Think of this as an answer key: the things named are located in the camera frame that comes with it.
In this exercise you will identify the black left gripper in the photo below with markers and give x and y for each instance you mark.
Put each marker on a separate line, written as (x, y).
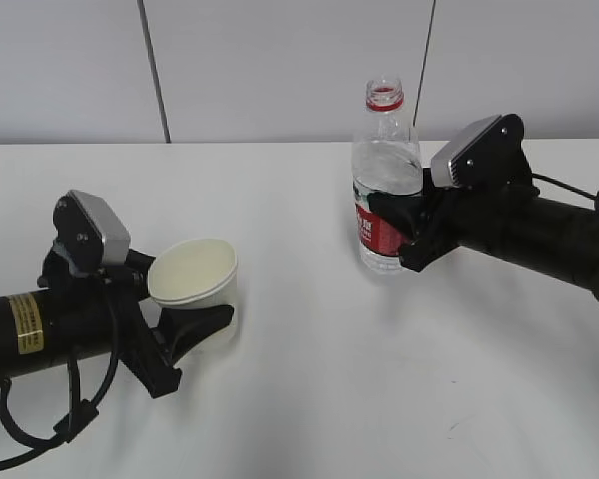
(101, 313)

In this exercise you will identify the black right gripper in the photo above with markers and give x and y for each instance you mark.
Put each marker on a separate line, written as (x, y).
(431, 221)

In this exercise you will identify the white paper cup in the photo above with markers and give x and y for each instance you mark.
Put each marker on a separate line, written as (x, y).
(197, 273)

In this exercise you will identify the clear water bottle red label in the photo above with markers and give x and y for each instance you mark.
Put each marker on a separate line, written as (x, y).
(385, 158)

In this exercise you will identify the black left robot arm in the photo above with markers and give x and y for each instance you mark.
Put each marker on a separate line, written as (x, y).
(24, 319)

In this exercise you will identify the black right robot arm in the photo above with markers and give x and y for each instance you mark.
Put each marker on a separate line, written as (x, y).
(512, 223)

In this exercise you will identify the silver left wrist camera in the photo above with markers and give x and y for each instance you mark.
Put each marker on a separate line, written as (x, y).
(89, 233)

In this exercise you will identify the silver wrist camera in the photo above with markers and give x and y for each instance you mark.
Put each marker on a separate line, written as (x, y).
(89, 233)
(477, 152)

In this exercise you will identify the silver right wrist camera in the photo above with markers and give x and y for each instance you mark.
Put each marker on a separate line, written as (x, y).
(477, 152)

